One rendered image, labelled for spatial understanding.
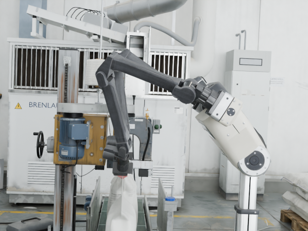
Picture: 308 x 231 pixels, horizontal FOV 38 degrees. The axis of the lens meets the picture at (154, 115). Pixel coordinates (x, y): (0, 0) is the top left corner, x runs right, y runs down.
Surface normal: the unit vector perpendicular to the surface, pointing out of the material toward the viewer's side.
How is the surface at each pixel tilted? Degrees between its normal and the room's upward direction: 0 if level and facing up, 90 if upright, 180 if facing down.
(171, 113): 90
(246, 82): 90
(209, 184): 90
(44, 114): 90
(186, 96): 115
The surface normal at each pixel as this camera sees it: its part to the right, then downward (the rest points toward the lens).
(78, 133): 0.48, 0.07
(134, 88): 0.06, 0.05
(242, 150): 0.35, 0.48
